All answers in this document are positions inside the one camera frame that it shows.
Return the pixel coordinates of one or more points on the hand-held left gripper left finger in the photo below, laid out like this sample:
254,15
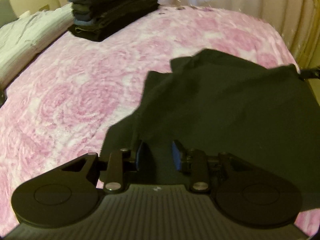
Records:
143,156

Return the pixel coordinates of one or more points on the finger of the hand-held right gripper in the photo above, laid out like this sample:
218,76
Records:
310,74

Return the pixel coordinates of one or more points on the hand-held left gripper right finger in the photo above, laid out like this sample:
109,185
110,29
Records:
177,155

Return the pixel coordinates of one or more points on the black garment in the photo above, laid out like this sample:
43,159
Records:
225,105

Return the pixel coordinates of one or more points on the stack of folded dark clothes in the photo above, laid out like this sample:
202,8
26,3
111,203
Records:
112,10

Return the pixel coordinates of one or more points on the pink floral blanket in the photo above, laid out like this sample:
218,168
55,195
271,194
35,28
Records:
75,92

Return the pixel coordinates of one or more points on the grey striped duvet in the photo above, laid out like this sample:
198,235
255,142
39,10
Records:
25,37

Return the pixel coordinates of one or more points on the grey pillow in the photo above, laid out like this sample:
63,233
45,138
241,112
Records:
6,12

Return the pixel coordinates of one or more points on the wall socket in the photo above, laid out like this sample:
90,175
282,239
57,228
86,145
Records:
43,7

